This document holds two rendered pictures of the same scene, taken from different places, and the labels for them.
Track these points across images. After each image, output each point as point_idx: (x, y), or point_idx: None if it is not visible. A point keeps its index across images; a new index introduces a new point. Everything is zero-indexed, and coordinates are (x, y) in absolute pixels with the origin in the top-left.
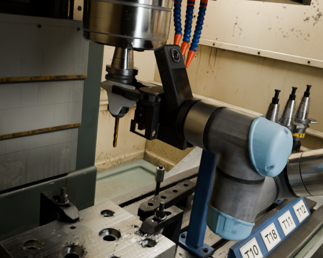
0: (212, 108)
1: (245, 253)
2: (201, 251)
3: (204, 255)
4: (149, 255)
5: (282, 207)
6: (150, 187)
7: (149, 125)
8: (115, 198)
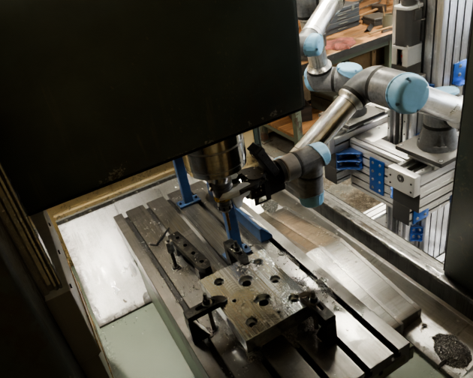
0: (294, 157)
1: (261, 226)
2: (246, 249)
3: (250, 248)
4: (271, 262)
5: (203, 198)
6: (150, 268)
7: (269, 191)
8: (161, 293)
